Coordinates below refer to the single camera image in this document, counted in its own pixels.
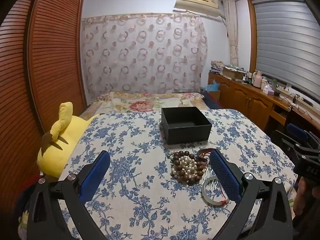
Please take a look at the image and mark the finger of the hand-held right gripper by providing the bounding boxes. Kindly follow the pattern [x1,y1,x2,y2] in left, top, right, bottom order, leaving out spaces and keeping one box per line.
[271,129,304,161]
[286,123,320,153]

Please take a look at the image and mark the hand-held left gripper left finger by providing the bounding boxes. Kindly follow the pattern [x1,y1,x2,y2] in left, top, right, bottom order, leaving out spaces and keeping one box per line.
[26,150,112,240]

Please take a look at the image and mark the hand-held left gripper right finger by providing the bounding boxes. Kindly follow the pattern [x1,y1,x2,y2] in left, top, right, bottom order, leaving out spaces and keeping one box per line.
[209,149,294,240]

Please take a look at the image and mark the pale jade bangle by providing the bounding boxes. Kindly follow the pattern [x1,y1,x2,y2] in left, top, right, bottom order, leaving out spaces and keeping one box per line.
[201,176,230,206]

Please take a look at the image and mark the dark red bangle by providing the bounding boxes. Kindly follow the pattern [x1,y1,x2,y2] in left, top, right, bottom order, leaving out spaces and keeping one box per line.
[197,148,213,163]

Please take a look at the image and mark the white pearl necklace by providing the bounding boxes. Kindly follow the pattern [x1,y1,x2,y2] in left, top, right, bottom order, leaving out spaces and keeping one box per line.
[172,155,200,178]

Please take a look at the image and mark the brown and white bead bracelets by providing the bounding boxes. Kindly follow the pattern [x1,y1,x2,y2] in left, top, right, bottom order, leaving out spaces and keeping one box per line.
[169,150,208,186]

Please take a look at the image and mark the black box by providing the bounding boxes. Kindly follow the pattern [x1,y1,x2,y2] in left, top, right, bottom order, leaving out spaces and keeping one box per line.
[161,106,213,145]

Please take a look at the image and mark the person's right hand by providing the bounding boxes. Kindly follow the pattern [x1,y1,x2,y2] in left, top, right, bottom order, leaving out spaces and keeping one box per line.
[293,177,312,217]

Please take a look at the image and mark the yellow plush toy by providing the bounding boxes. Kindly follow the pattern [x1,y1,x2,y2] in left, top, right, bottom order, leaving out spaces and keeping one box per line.
[37,102,100,178]

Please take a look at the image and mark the blue floral blanket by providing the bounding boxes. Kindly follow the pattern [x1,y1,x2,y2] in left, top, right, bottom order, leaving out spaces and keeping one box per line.
[59,109,299,240]

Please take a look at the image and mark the wooden sideboard cabinet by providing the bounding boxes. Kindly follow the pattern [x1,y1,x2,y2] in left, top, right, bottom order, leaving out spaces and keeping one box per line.
[208,72,320,133]

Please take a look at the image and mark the pink thermos jug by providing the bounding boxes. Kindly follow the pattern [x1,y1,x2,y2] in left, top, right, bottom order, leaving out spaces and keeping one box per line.
[253,70,263,88]

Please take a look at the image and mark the cardboard box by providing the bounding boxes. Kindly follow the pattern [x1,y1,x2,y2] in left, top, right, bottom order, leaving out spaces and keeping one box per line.
[221,66,247,80]

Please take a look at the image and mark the pink floral bedsheet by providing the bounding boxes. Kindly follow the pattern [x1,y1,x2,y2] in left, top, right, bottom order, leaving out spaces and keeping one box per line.
[86,91,208,117]

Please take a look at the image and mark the grey window blind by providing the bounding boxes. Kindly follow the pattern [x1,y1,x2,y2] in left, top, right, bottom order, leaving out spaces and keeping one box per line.
[251,0,320,90]

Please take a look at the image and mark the light blue bag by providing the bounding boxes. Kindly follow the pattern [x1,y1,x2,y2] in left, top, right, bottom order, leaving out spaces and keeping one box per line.
[201,79,222,93]

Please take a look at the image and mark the stack of folded cloths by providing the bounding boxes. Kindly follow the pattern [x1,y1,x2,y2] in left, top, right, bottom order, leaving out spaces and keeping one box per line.
[210,60,223,74]

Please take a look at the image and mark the tied cream lace curtain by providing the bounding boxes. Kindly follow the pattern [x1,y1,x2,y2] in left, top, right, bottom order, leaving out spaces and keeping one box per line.
[222,0,239,67]

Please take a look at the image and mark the brown louvered wardrobe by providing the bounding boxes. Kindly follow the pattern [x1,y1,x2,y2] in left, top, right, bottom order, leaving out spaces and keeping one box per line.
[0,0,88,200]

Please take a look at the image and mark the sheer curtain with circle print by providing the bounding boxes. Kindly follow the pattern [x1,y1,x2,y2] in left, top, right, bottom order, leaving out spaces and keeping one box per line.
[80,14,208,98]

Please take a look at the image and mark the beige air conditioner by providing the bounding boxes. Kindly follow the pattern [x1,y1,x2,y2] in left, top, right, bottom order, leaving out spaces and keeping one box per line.
[174,0,223,18]

